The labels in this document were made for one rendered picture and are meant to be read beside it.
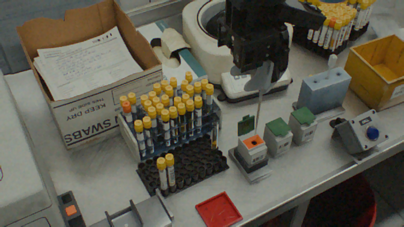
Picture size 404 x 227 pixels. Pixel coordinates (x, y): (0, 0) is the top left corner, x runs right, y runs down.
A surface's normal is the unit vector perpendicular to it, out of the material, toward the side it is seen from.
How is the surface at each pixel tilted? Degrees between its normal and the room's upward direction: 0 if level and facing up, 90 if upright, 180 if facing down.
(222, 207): 0
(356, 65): 90
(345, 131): 90
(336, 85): 90
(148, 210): 0
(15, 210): 89
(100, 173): 0
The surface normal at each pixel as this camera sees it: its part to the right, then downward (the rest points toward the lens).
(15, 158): 0.00, -0.66
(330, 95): 0.40, 0.69
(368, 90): -0.90, 0.32
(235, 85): 0.15, -0.30
